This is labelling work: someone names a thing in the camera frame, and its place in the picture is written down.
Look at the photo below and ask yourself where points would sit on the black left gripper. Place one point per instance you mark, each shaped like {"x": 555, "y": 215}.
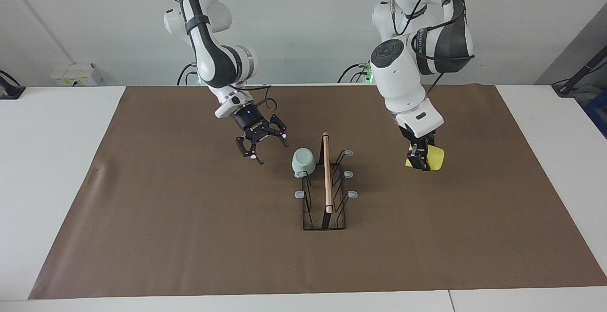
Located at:
{"x": 419, "y": 140}

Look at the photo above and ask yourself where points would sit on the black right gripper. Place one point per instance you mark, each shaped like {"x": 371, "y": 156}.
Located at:
{"x": 249, "y": 121}

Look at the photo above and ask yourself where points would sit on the yellow plastic cup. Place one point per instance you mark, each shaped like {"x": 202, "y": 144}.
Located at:
{"x": 437, "y": 159}

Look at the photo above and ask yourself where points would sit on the pale green plastic cup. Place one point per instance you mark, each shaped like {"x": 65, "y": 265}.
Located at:
{"x": 303, "y": 160}

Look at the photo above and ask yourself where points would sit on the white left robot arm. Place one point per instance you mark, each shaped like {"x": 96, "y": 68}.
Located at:
{"x": 398, "y": 79}

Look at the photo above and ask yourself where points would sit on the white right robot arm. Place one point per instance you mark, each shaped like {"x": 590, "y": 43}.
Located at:
{"x": 213, "y": 60}

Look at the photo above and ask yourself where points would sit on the brown paper table mat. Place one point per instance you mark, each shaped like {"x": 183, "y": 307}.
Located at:
{"x": 237, "y": 255}

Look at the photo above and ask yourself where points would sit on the black stand pole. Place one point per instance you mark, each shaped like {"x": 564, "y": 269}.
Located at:
{"x": 581, "y": 72}

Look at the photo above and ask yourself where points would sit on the blue crate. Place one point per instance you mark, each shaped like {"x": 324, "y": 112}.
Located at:
{"x": 598, "y": 115}

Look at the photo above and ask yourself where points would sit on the white power socket box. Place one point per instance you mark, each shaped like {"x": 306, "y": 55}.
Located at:
{"x": 76, "y": 75}

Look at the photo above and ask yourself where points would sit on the black table clamp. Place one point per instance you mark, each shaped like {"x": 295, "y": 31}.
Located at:
{"x": 12, "y": 91}

